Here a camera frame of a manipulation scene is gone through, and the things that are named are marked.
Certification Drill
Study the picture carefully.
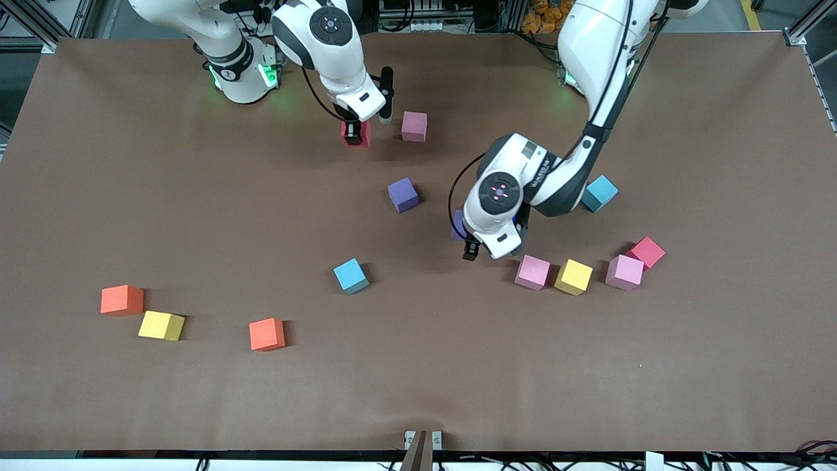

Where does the red foam block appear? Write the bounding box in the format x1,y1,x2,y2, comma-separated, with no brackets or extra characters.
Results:
626,236,666,270
340,120,372,148

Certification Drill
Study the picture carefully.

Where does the mauve pink foam block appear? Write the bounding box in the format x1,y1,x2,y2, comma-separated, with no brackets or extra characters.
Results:
401,111,428,143

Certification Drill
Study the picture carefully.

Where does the orange foam block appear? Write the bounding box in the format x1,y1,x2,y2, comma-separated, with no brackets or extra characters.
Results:
248,318,286,352
101,285,145,317

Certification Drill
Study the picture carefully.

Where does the yellow foam block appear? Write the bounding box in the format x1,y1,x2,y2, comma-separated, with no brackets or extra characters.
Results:
555,259,594,296
138,311,186,342

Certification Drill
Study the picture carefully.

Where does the white electronics box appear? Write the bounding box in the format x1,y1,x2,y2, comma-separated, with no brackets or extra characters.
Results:
378,0,452,33

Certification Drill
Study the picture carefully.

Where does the blue foam block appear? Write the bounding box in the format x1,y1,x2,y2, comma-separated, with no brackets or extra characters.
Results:
583,175,619,213
333,258,370,295

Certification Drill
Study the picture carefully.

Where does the large table cover sheet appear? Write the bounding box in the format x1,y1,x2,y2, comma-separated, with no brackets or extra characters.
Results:
0,33,837,453

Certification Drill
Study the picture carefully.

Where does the bag of orange items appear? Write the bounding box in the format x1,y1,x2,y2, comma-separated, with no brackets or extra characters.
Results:
521,0,568,35

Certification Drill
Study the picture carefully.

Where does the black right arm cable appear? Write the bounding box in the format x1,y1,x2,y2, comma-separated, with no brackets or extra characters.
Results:
301,64,355,124

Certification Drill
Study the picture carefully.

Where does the metal edge bracket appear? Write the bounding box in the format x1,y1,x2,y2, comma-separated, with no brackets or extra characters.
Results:
400,430,443,471

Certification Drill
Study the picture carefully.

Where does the aluminium frame rail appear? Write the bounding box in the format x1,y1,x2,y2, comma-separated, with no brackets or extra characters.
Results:
0,0,99,54

